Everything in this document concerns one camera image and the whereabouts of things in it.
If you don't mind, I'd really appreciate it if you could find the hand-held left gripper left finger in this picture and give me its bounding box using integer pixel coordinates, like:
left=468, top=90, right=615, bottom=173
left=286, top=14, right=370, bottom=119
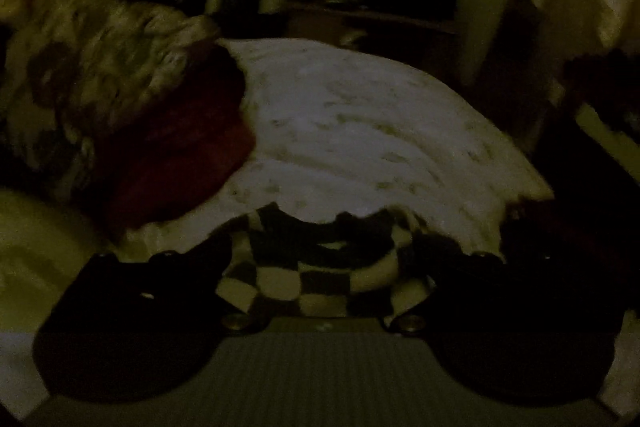
left=75, top=231, right=256, bottom=334

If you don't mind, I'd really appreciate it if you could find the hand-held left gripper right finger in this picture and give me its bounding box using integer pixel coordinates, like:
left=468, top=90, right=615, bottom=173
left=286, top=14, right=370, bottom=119
left=397, top=231, right=573, bottom=335

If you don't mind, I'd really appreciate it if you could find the black and white checkered cloth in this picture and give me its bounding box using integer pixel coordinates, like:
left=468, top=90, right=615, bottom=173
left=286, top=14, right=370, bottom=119
left=215, top=202, right=442, bottom=322

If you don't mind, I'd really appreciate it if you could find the dark red cloth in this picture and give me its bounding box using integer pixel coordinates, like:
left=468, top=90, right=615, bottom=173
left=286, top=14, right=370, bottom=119
left=97, top=42, right=257, bottom=235

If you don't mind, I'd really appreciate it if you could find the pale pillow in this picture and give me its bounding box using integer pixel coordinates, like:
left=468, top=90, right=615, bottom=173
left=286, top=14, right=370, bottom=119
left=0, top=189, right=103, bottom=335

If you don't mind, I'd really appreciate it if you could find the white printed bed sheet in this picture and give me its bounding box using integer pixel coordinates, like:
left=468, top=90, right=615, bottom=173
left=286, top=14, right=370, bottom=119
left=112, top=37, right=557, bottom=258

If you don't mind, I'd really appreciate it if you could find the patterned brown and cream blanket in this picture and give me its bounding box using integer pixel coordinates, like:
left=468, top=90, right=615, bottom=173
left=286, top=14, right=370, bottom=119
left=0, top=0, right=223, bottom=212

